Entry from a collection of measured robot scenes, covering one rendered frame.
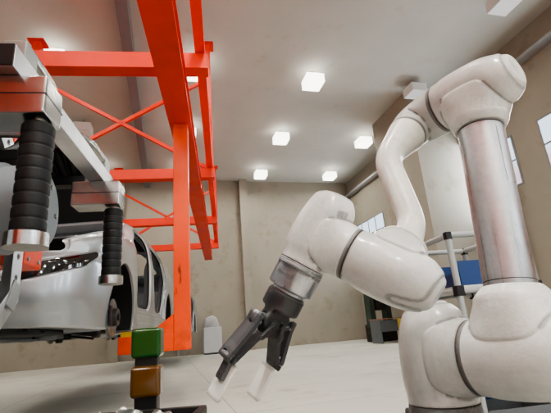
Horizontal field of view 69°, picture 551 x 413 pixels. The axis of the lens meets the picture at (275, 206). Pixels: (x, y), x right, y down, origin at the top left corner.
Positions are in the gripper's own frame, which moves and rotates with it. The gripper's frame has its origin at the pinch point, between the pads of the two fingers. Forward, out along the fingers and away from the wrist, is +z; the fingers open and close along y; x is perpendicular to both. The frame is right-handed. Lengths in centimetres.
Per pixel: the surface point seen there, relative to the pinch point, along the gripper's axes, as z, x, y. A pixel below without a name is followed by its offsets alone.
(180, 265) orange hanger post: 31, -264, -225
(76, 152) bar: -25, -27, 36
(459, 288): -49, 3, -118
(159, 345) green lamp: -6.9, 0.7, 25.0
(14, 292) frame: 5.4, -40.8, 25.4
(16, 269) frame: 2, -44, 26
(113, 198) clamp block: -20.3, -30.7, 23.1
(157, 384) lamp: -2.7, 3.3, 24.5
